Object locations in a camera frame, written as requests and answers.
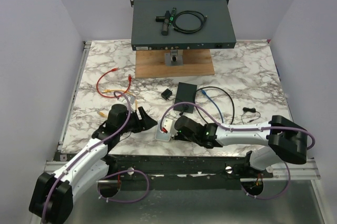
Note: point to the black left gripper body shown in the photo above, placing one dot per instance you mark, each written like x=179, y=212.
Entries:
x=131, y=123

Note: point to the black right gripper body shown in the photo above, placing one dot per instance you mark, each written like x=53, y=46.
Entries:
x=180, y=135

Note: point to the white grey small switch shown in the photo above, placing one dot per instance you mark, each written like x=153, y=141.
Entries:
x=161, y=135

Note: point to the black power adapter with cable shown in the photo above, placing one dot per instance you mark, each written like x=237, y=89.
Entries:
x=166, y=96

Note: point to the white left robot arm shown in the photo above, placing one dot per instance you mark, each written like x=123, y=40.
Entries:
x=55, y=194

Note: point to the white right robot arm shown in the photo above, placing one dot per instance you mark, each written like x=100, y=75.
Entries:
x=281, y=139

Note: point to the small black power adapter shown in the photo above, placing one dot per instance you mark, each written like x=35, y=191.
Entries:
x=257, y=114

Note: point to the wooden board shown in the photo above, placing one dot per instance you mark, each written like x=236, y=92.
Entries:
x=151, y=64

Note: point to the grey rack unit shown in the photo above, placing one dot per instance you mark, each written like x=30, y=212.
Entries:
x=197, y=24

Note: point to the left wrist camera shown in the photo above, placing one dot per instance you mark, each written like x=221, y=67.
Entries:
x=130, y=98

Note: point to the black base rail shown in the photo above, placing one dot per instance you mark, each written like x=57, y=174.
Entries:
x=136, y=173

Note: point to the black network switch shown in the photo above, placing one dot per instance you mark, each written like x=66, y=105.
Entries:
x=185, y=93

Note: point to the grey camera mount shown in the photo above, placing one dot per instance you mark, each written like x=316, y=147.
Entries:
x=174, y=58

